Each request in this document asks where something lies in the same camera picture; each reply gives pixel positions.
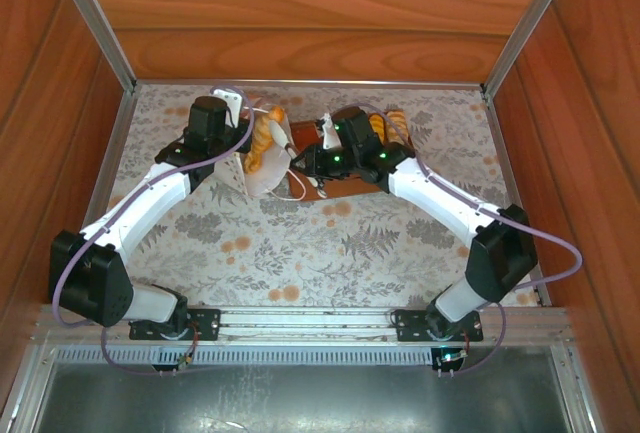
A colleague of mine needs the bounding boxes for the twisted golden fake bread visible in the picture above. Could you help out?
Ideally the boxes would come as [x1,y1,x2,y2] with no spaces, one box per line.
[243,106,288,175]

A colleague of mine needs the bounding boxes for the metal tongs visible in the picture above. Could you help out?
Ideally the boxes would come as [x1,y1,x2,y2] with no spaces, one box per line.
[269,119,330,200]

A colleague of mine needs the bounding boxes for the brown rectangular tray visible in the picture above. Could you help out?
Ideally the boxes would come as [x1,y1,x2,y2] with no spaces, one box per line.
[287,110,417,203]

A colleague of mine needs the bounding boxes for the yellow ridged fake bread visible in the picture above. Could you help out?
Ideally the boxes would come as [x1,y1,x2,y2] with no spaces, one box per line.
[368,113,390,145]

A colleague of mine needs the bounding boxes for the white patterned paper bag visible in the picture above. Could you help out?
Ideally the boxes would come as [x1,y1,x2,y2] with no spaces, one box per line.
[219,100,307,203]

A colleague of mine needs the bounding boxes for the pale striped fake roll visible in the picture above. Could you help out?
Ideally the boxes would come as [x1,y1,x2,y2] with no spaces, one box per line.
[384,109,410,145]

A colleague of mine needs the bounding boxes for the floral tablecloth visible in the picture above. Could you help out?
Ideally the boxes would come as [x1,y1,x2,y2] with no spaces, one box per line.
[62,83,546,307]

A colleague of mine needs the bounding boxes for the small green-lit circuit board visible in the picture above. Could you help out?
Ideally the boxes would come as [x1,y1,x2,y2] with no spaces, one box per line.
[433,347,471,373]

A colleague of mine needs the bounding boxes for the shiny metal sheet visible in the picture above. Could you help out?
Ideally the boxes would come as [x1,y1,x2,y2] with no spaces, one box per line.
[29,347,576,433]

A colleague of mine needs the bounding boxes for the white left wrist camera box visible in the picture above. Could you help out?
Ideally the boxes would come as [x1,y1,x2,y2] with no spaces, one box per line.
[212,88,247,124]

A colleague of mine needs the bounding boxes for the aluminium table edge rail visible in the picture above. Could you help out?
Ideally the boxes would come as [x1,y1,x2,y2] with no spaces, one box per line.
[54,88,140,304]
[133,78,487,91]
[482,87,551,307]

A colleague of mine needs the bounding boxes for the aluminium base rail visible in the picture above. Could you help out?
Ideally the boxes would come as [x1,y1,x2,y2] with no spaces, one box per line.
[32,303,572,350]

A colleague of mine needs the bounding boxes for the aluminium frame post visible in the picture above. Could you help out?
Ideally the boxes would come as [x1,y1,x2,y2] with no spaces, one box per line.
[47,0,139,95]
[482,0,582,97]

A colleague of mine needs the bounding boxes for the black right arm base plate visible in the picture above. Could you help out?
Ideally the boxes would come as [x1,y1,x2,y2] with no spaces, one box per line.
[393,307,485,344]

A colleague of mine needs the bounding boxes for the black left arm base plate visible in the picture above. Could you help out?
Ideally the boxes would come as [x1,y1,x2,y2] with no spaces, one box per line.
[128,306,222,342]

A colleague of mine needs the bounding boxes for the grey slotted cable duct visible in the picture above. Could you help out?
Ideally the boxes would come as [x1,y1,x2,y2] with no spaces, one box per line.
[49,345,436,367]

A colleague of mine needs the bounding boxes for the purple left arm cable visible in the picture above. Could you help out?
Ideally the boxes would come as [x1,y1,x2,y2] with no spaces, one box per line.
[51,83,256,378]

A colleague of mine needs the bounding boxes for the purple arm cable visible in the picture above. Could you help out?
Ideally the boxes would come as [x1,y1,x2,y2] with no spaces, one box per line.
[342,102,585,379]
[51,83,256,378]

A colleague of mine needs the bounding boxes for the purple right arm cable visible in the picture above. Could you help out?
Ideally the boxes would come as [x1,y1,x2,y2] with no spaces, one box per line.
[342,102,585,379]

